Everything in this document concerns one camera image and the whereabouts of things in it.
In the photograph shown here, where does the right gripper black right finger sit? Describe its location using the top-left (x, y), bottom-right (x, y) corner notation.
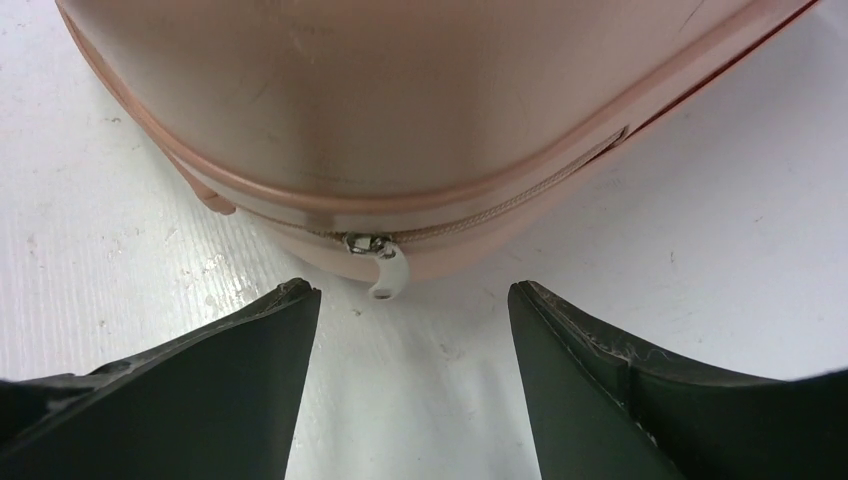
top-left (508, 281), bottom-right (847, 479)

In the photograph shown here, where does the pink suitcase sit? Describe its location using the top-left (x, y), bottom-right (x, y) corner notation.
top-left (57, 0), bottom-right (811, 300)

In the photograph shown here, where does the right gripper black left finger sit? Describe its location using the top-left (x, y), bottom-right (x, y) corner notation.
top-left (1, 279), bottom-right (321, 479)

